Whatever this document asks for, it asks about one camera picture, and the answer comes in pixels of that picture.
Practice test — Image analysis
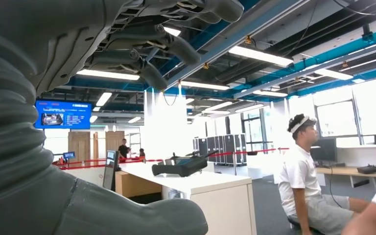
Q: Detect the long ceiling light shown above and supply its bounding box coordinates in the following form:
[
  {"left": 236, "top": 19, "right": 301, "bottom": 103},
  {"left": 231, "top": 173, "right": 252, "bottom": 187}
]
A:
[
  {"left": 95, "top": 92, "right": 113, "bottom": 107},
  {"left": 228, "top": 45, "right": 294, "bottom": 68},
  {"left": 235, "top": 103, "right": 265, "bottom": 114},
  {"left": 253, "top": 90, "right": 288, "bottom": 98},
  {"left": 314, "top": 68, "right": 354, "bottom": 81},
  {"left": 76, "top": 69, "right": 141, "bottom": 81},
  {"left": 180, "top": 80, "right": 231, "bottom": 91}
]

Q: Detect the wooden door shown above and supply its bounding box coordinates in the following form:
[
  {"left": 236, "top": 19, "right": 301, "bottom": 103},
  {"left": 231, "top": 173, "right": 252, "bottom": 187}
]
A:
[
  {"left": 68, "top": 131, "right": 92, "bottom": 163},
  {"left": 105, "top": 130, "right": 125, "bottom": 153}
]

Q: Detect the slim black display kiosk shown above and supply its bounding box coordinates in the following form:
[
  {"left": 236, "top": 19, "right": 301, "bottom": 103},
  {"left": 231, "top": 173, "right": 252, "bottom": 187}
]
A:
[{"left": 102, "top": 149, "right": 120, "bottom": 191}]

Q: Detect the red barrier belt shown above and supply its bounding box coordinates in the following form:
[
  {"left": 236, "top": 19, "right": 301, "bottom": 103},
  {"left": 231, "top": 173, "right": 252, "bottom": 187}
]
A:
[
  {"left": 207, "top": 147, "right": 290, "bottom": 159},
  {"left": 52, "top": 157, "right": 165, "bottom": 171}
]

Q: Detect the black handheld controller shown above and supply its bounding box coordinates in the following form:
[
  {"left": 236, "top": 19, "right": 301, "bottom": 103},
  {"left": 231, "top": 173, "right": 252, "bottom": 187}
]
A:
[{"left": 151, "top": 150, "right": 219, "bottom": 178}]

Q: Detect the black equipment case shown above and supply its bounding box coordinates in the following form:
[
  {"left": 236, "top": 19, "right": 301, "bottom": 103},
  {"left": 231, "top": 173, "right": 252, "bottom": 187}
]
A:
[
  {"left": 223, "top": 134, "right": 248, "bottom": 165},
  {"left": 206, "top": 136, "right": 216, "bottom": 163},
  {"left": 214, "top": 135, "right": 226, "bottom": 164},
  {"left": 197, "top": 138, "right": 208, "bottom": 157}
]

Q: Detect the white head-worn headset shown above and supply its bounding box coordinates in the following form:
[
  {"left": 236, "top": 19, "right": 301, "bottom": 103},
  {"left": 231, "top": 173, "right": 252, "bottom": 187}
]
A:
[{"left": 288, "top": 116, "right": 318, "bottom": 134}]

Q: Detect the wooden office desk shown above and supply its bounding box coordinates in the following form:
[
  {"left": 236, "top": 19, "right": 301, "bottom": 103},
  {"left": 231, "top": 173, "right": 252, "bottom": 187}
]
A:
[{"left": 316, "top": 166, "right": 376, "bottom": 189}]

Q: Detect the white partition counter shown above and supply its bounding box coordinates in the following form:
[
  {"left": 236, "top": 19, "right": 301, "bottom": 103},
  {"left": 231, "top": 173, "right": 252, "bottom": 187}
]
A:
[{"left": 336, "top": 144, "right": 376, "bottom": 168}]

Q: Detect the black desktop device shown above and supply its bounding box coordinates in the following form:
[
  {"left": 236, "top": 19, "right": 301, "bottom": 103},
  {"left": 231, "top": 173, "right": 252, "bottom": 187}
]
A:
[{"left": 356, "top": 163, "right": 376, "bottom": 175}]

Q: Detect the blue wall display screen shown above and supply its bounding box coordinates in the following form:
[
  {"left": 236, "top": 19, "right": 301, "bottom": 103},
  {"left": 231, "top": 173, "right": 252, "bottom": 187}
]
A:
[{"left": 34, "top": 99, "right": 93, "bottom": 130}]

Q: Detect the black hanging cable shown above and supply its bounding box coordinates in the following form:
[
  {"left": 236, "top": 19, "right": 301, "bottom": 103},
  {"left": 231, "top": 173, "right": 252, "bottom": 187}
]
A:
[{"left": 328, "top": 162, "right": 343, "bottom": 208}]

